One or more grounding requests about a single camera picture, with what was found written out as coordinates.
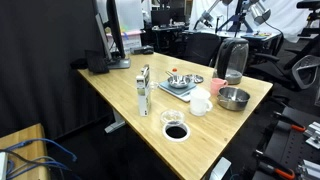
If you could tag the glass electric kettle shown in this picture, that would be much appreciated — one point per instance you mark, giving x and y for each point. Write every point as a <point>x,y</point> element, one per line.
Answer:
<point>231,60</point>

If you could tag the digital kitchen scale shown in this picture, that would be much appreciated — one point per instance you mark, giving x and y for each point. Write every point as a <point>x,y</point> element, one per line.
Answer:
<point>181,93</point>

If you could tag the white jar with dark contents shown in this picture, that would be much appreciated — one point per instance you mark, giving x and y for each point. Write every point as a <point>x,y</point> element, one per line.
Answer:
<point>176,133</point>

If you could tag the clear glass jar lid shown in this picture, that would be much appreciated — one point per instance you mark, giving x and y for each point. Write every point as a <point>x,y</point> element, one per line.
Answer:
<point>172,117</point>

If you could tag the black office chair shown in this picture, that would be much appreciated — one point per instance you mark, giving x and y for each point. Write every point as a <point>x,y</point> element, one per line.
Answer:
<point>201,48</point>

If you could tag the pink plastic cup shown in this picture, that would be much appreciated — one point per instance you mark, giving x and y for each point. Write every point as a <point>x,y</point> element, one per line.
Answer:
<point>216,84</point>

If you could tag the orange handled clamp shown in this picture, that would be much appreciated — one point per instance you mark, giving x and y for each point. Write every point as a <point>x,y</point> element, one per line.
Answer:
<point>273,167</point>

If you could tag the black keyboard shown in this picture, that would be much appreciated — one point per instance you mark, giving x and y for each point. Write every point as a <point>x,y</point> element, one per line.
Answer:
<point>96,62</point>

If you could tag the small steel saucepan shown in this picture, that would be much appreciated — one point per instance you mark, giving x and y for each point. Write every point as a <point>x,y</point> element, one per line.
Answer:
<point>177,81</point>

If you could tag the black computer monitor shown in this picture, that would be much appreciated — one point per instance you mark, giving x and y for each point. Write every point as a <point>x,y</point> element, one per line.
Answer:
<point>117,59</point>

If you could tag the couscous box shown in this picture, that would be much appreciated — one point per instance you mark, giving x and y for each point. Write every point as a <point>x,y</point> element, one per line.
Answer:
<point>143,90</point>

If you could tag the large steel bowl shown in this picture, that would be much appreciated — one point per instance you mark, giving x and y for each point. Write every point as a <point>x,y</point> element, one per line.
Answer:
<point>233,98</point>

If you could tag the small steel pan lid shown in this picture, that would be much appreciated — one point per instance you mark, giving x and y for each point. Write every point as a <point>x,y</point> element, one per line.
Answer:
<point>195,78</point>

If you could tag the white mug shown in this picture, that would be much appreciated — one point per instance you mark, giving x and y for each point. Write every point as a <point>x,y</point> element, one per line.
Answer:
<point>200,102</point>

